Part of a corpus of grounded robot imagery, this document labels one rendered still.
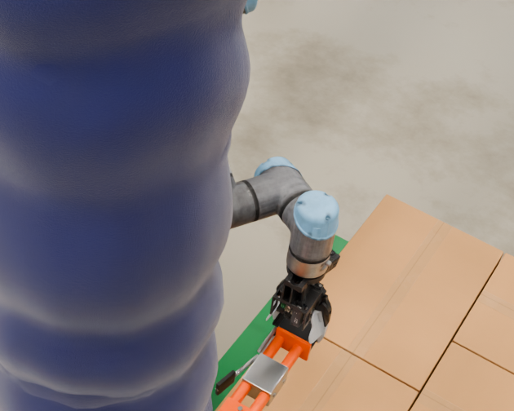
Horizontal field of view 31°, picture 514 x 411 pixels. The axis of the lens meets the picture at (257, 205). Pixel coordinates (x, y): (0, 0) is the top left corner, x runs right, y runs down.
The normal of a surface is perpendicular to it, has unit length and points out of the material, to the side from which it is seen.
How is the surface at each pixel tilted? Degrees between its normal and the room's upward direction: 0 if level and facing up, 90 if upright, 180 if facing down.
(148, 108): 79
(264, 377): 0
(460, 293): 0
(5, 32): 104
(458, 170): 0
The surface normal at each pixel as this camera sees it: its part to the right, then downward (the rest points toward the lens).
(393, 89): 0.10, -0.70
